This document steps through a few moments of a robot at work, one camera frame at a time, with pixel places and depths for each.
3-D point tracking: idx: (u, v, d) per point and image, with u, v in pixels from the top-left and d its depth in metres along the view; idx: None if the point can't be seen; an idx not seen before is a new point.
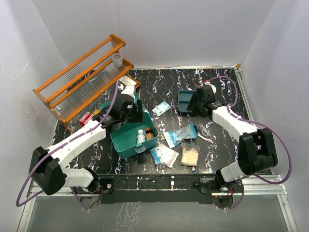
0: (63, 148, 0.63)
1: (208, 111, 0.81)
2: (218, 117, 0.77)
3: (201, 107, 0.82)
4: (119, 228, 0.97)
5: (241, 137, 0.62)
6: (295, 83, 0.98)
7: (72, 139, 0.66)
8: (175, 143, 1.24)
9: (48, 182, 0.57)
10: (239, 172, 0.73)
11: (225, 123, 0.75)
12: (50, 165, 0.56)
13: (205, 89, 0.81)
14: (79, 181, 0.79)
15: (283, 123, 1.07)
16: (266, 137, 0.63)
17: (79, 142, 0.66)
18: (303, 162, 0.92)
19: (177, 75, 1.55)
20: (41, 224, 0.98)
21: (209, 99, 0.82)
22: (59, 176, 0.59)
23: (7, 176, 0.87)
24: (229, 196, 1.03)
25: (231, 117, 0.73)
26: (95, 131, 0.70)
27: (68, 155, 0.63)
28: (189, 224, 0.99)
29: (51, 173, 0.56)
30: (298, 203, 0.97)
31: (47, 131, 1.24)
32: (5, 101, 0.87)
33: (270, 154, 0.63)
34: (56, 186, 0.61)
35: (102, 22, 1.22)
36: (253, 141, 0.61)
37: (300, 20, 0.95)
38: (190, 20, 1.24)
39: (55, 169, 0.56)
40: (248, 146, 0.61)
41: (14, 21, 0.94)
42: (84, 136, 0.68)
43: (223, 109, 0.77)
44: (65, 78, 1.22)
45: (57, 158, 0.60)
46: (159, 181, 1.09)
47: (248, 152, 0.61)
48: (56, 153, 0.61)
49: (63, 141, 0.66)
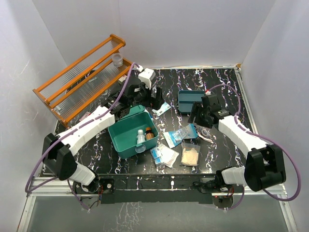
0: (74, 134, 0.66)
1: (214, 119, 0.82)
2: (225, 127, 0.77)
3: (208, 116, 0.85)
4: (119, 228, 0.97)
5: (250, 153, 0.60)
6: (295, 83, 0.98)
7: (81, 126, 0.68)
8: (175, 143, 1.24)
9: (60, 167, 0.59)
10: (242, 181, 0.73)
11: (231, 134, 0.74)
12: (59, 152, 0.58)
13: (210, 96, 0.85)
14: (82, 178, 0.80)
15: (283, 123, 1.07)
16: (276, 153, 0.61)
17: (89, 128, 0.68)
18: (303, 162, 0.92)
19: (177, 75, 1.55)
20: (41, 224, 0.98)
21: (214, 108, 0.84)
22: (70, 162, 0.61)
23: (6, 176, 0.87)
24: (229, 196, 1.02)
25: (238, 128, 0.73)
26: (105, 117, 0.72)
27: (78, 141, 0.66)
28: (189, 224, 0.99)
29: (63, 159, 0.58)
30: (298, 203, 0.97)
31: (47, 131, 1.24)
32: (5, 101, 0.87)
33: (279, 171, 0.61)
34: (68, 171, 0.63)
35: (102, 22, 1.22)
36: (261, 157, 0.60)
37: (301, 20, 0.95)
38: (190, 20, 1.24)
39: (66, 154, 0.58)
40: (256, 162, 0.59)
41: (14, 20, 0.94)
42: (94, 122, 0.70)
43: (231, 119, 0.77)
44: (65, 78, 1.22)
45: (68, 144, 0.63)
46: (159, 181, 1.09)
47: (256, 168, 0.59)
48: (67, 139, 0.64)
49: (73, 127, 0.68)
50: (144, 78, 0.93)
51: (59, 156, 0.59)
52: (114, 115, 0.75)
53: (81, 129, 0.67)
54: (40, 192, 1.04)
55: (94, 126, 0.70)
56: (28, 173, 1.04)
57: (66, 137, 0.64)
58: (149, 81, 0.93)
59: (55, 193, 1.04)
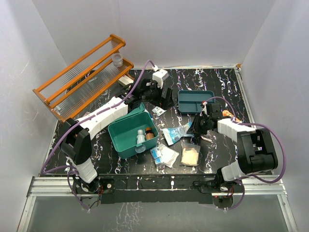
0: (91, 120, 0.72)
1: (214, 124, 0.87)
2: (222, 126, 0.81)
3: (209, 121, 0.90)
4: (119, 228, 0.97)
5: (238, 133, 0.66)
6: (295, 83, 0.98)
7: (99, 113, 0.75)
8: (173, 140, 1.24)
9: (78, 150, 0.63)
10: (238, 173, 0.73)
11: (227, 130, 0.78)
12: (79, 135, 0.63)
13: (213, 105, 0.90)
14: (87, 172, 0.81)
15: (283, 123, 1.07)
16: (263, 135, 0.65)
17: (105, 115, 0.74)
18: (303, 163, 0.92)
19: (177, 75, 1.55)
20: (41, 225, 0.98)
21: (217, 114, 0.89)
22: (87, 145, 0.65)
23: (7, 176, 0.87)
24: (229, 196, 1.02)
25: (232, 123, 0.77)
26: (119, 106, 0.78)
27: (96, 126, 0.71)
28: (189, 224, 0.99)
29: (81, 141, 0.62)
30: (297, 203, 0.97)
31: (47, 131, 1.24)
32: (5, 101, 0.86)
33: (270, 152, 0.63)
34: (84, 155, 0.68)
35: (102, 22, 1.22)
36: (249, 137, 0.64)
37: (300, 20, 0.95)
38: (190, 20, 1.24)
39: (85, 137, 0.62)
40: (245, 141, 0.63)
41: (14, 20, 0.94)
42: (110, 110, 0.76)
43: (227, 119, 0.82)
44: (65, 78, 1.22)
45: (87, 128, 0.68)
46: (159, 181, 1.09)
47: (244, 146, 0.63)
48: (86, 124, 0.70)
49: (91, 114, 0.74)
50: (155, 77, 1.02)
51: (78, 138, 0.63)
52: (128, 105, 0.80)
53: (99, 116, 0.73)
54: (40, 192, 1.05)
55: (110, 114, 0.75)
56: (28, 173, 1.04)
57: (85, 122, 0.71)
58: (160, 81, 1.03)
59: (55, 193, 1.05)
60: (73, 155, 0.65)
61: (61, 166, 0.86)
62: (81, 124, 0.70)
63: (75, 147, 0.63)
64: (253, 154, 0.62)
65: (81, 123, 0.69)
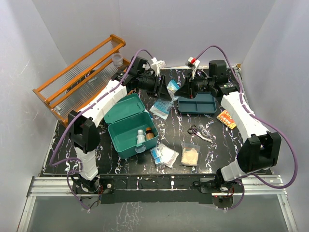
0: (93, 108, 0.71)
1: (217, 92, 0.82)
2: (229, 105, 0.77)
3: (211, 87, 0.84)
4: (119, 228, 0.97)
5: (248, 139, 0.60)
6: (295, 83, 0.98)
7: (99, 100, 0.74)
8: (168, 112, 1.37)
9: (86, 139, 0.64)
10: (238, 171, 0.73)
11: (234, 114, 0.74)
12: (85, 125, 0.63)
13: (218, 65, 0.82)
14: (92, 165, 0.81)
15: (283, 123, 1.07)
16: (273, 144, 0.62)
17: (106, 100, 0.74)
18: (303, 162, 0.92)
19: (177, 75, 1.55)
20: (41, 225, 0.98)
21: (220, 78, 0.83)
22: (95, 135, 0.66)
23: (7, 176, 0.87)
24: (229, 196, 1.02)
25: (243, 110, 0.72)
26: (117, 90, 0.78)
27: (98, 114, 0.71)
28: (189, 224, 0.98)
29: (89, 130, 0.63)
30: (298, 203, 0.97)
31: (47, 131, 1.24)
32: (5, 101, 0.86)
33: (272, 157, 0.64)
34: (94, 142, 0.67)
35: (102, 22, 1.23)
36: (259, 146, 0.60)
37: (301, 20, 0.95)
38: (190, 20, 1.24)
39: (91, 126, 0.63)
40: (253, 149, 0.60)
41: (14, 20, 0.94)
42: (109, 95, 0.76)
43: (234, 96, 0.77)
44: (65, 78, 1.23)
45: (91, 117, 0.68)
46: (159, 181, 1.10)
47: (251, 154, 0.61)
48: (88, 113, 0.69)
49: (91, 103, 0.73)
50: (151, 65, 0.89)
51: (84, 128, 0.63)
52: (125, 87, 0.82)
53: (100, 103, 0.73)
54: (40, 192, 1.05)
55: (110, 99, 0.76)
56: (28, 173, 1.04)
57: (87, 111, 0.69)
58: (157, 68, 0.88)
59: (55, 193, 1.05)
60: (83, 144, 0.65)
61: (60, 161, 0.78)
62: (85, 114, 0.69)
63: (84, 137, 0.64)
64: (255, 161, 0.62)
65: (83, 113, 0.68)
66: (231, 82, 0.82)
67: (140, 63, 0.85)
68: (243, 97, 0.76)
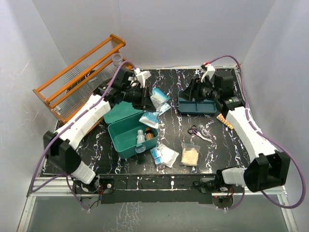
0: (71, 128, 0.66)
1: (222, 107, 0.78)
2: (233, 120, 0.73)
3: (217, 101, 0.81)
4: (119, 228, 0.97)
5: (256, 159, 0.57)
6: (295, 83, 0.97)
7: (77, 119, 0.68)
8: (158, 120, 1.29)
9: (64, 161, 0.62)
10: (241, 182, 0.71)
11: (240, 131, 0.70)
12: (61, 148, 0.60)
13: (225, 79, 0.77)
14: (85, 173, 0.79)
15: (283, 123, 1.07)
16: (282, 163, 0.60)
17: (85, 119, 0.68)
18: (303, 162, 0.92)
19: (177, 75, 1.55)
20: (41, 225, 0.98)
21: (227, 92, 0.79)
22: (73, 154, 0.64)
23: (7, 176, 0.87)
24: (229, 196, 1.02)
25: (249, 128, 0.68)
26: (98, 106, 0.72)
27: (77, 134, 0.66)
28: (189, 224, 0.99)
29: (65, 153, 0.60)
30: (297, 203, 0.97)
31: (47, 131, 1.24)
32: (5, 101, 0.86)
33: (280, 177, 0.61)
34: (74, 161, 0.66)
35: (102, 22, 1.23)
36: (267, 166, 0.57)
37: (301, 20, 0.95)
38: (191, 20, 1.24)
39: (68, 149, 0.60)
40: (261, 169, 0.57)
41: (13, 20, 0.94)
42: (89, 112, 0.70)
43: (240, 111, 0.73)
44: (65, 78, 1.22)
45: (68, 139, 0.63)
46: (159, 181, 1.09)
47: (259, 175, 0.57)
48: (65, 134, 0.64)
49: (69, 122, 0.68)
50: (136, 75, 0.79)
51: (61, 152, 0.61)
52: (108, 102, 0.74)
53: (78, 122, 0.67)
54: (40, 192, 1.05)
55: (90, 117, 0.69)
56: (28, 173, 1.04)
57: (64, 133, 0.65)
58: (143, 79, 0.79)
59: (55, 193, 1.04)
60: (62, 165, 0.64)
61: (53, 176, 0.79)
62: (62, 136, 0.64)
63: (62, 159, 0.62)
64: (264, 181, 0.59)
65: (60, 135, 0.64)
66: (237, 96, 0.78)
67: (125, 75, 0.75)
68: (249, 112, 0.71)
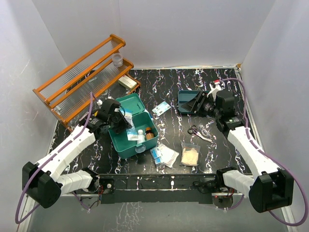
0: (53, 160, 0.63)
1: (224, 127, 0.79)
2: (234, 139, 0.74)
3: (217, 121, 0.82)
4: (119, 228, 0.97)
5: (259, 177, 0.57)
6: (295, 83, 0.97)
7: (60, 149, 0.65)
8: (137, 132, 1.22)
9: (42, 195, 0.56)
10: (244, 192, 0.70)
11: (241, 148, 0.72)
12: (40, 181, 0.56)
13: (226, 101, 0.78)
14: (78, 184, 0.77)
15: (283, 123, 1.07)
16: (287, 181, 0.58)
17: (69, 150, 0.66)
18: (302, 163, 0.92)
19: (177, 74, 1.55)
20: (41, 225, 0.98)
21: (228, 113, 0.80)
22: (53, 188, 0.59)
23: (7, 176, 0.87)
24: (229, 196, 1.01)
25: (251, 146, 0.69)
26: (83, 137, 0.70)
27: (60, 166, 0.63)
28: (189, 224, 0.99)
29: (44, 187, 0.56)
30: (297, 203, 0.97)
31: (47, 131, 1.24)
32: (4, 101, 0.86)
33: (287, 196, 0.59)
34: (53, 195, 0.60)
35: (101, 22, 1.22)
36: (271, 184, 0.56)
37: (300, 20, 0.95)
38: (190, 20, 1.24)
39: (48, 182, 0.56)
40: (265, 188, 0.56)
41: (13, 20, 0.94)
42: (73, 143, 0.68)
43: (241, 130, 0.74)
44: (65, 78, 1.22)
45: (49, 171, 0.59)
46: (159, 181, 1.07)
47: (263, 194, 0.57)
48: (47, 167, 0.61)
49: (51, 152, 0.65)
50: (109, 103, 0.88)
51: (40, 185, 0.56)
52: (93, 133, 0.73)
53: (61, 153, 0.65)
54: None
55: (73, 148, 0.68)
56: None
57: (45, 166, 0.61)
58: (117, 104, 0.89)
59: None
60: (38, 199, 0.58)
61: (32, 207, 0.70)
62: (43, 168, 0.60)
63: (39, 193, 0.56)
64: (269, 199, 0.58)
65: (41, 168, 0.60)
66: (237, 117, 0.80)
67: (112, 107, 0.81)
68: (250, 131, 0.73)
